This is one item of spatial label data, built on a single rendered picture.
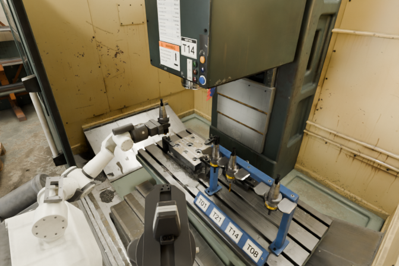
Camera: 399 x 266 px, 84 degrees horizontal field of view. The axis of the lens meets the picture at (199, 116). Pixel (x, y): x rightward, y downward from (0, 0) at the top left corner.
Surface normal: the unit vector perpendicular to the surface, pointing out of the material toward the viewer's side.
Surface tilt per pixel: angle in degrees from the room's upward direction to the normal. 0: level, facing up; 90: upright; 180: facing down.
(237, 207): 0
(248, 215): 0
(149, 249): 16
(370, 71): 90
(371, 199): 90
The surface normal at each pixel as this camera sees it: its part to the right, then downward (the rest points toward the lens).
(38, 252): 0.17, -0.92
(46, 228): 0.48, 0.38
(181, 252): 0.11, -0.72
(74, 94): 0.65, 0.36
